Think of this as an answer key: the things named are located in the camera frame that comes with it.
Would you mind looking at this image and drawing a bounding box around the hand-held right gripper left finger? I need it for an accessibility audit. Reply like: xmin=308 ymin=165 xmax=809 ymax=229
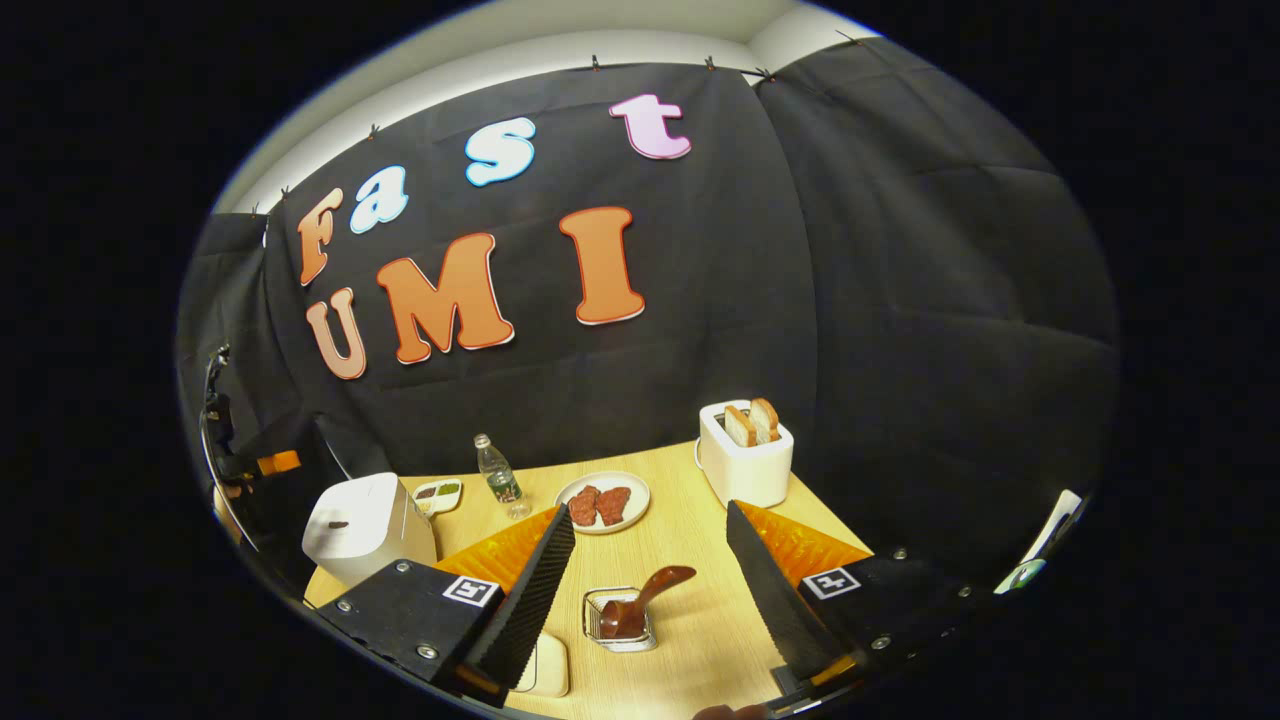
xmin=312 ymin=503 xmax=577 ymax=709

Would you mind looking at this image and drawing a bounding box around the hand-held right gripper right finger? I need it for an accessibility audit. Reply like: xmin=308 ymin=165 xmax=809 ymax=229
xmin=724 ymin=500 xmax=1001 ymax=701

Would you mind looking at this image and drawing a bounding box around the white rice cooker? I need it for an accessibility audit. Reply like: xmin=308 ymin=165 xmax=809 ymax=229
xmin=302 ymin=472 xmax=439 ymax=589

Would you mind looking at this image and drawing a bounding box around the metal wire chopstick holder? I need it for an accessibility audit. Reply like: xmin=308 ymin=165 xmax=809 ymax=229
xmin=583 ymin=587 xmax=658 ymax=654

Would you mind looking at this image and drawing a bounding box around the brown wooden spoon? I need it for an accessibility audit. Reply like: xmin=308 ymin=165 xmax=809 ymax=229
xmin=598 ymin=565 xmax=698 ymax=641

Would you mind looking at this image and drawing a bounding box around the white toaster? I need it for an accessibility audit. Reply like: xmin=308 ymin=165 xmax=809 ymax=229
xmin=697 ymin=400 xmax=795 ymax=509

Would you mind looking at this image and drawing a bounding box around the clear plastic water bottle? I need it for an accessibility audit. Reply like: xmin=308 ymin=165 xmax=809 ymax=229
xmin=473 ymin=433 xmax=532 ymax=521

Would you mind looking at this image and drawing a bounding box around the small white divided dish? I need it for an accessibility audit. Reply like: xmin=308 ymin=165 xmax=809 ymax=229
xmin=412 ymin=480 xmax=464 ymax=517

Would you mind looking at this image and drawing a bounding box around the white round plate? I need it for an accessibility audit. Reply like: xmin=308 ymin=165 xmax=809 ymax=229
xmin=554 ymin=471 xmax=652 ymax=536

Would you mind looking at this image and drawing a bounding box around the green round object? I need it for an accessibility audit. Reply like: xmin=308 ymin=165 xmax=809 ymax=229
xmin=995 ymin=558 xmax=1047 ymax=595

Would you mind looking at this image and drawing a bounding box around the white flat object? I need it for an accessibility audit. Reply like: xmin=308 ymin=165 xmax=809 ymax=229
xmin=1030 ymin=488 xmax=1084 ymax=566

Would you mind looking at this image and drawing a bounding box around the black backdrop cloth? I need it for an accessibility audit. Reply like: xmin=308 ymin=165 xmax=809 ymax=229
xmin=175 ymin=35 xmax=1119 ymax=591

